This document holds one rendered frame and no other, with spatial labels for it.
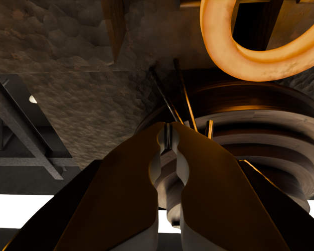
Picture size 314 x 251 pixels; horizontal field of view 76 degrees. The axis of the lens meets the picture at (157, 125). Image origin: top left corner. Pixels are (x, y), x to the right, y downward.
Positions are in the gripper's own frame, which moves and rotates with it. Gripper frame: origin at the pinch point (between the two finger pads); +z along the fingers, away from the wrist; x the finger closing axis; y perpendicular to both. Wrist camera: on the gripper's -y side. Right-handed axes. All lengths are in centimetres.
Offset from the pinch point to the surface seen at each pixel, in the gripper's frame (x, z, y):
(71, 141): -31, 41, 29
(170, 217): 0.6, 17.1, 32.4
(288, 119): 19.1, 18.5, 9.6
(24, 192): -531, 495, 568
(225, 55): 7.4, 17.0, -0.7
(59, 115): -30, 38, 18
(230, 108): 9.8, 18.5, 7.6
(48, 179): -463, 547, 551
